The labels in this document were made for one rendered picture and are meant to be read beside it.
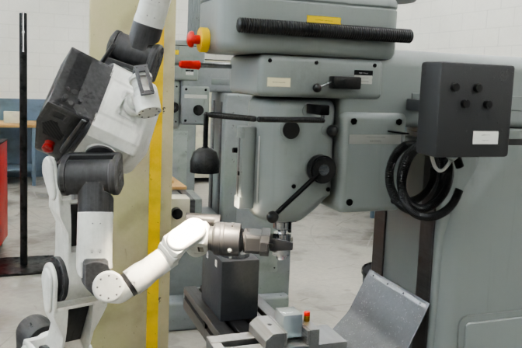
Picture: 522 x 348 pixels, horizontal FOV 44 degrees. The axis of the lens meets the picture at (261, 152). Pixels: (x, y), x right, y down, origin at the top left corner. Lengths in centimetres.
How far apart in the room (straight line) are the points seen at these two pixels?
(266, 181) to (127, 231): 188
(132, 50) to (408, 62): 78
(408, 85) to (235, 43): 48
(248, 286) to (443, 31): 664
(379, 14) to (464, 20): 643
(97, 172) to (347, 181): 63
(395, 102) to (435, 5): 689
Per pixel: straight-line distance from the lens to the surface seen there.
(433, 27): 857
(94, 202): 169
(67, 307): 220
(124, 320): 356
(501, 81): 157
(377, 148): 169
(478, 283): 186
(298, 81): 157
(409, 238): 189
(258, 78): 155
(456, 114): 150
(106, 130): 176
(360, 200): 168
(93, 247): 169
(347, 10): 162
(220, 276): 199
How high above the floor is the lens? 168
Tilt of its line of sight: 7 degrees down
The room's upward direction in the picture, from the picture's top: 2 degrees clockwise
